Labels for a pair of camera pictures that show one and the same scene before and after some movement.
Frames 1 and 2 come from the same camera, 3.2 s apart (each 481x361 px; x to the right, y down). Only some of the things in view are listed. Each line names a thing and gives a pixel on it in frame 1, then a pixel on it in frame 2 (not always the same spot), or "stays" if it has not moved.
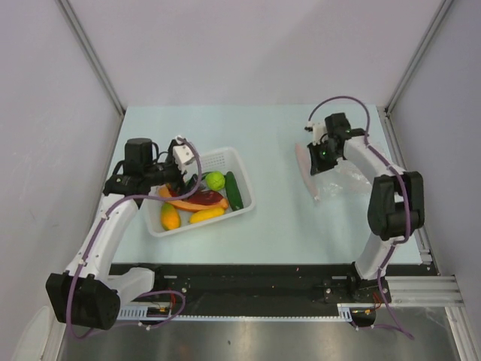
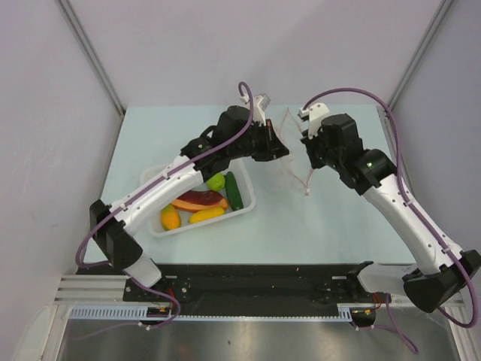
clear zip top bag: (343, 183) to (297, 162)
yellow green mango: (170, 216) stays
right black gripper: (318, 166) stays
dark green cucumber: (233, 192) stays
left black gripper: (179, 181) to (272, 147)
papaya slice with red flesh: (194, 201) stays
